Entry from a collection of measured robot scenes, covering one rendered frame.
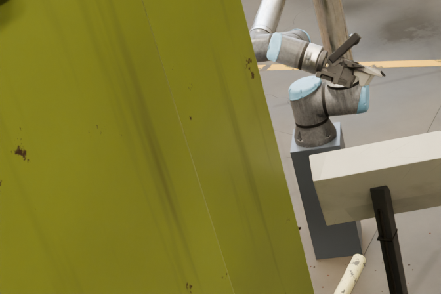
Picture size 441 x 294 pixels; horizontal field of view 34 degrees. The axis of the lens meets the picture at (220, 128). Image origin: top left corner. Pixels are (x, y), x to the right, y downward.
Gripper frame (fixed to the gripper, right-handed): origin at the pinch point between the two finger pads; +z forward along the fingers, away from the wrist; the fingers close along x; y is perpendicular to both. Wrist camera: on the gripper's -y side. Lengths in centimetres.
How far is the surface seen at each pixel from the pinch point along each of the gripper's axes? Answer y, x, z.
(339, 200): 35.1, 31.0, 1.1
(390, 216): 34.8, 29.4, 15.0
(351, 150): 20.4, 37.0, 0.2
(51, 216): 27, 142, -26
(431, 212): 61, -138, 34
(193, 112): 16, 92, -27
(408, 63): -5, -304, -5
